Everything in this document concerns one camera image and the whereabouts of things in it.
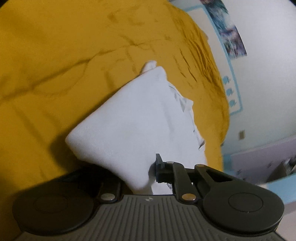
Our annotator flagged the white Nevada sweatshirt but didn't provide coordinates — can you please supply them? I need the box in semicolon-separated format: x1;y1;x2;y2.
65;61;207;195

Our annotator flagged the lavender and blue wardrobe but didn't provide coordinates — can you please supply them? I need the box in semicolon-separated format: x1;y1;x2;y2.
223;136;296;204

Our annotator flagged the mustard yellow quilted bedspread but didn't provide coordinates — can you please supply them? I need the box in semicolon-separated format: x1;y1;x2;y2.
0;0;231;241

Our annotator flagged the blue apple-pattern headboard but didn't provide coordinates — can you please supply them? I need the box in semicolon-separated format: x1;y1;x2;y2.
184;4;243;115

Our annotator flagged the beige wall switch plate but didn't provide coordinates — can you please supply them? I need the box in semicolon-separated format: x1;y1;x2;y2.
239;131;245;140

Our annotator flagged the anime wall poster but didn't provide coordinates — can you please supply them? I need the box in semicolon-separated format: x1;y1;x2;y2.
201;0;247;59

